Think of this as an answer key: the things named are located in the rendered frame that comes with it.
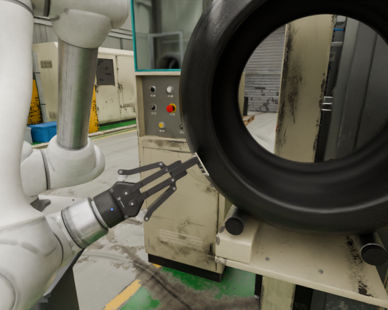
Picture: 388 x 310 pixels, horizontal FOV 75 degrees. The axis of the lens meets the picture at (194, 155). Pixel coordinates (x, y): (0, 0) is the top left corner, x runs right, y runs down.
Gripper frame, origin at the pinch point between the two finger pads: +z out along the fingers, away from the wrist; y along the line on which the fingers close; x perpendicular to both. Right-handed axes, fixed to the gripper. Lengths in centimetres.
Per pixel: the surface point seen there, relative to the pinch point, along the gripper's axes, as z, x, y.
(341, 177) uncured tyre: 39.8, -1.9, 25.4
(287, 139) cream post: 39.3, -16.1, 11.1
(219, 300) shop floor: 0, -85, 87
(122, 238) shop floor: -37, -158, 43
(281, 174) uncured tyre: 28.9, -12.1, 18.5
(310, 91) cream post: 48.6, -7.7, -0.2
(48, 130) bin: -98, -507, -145
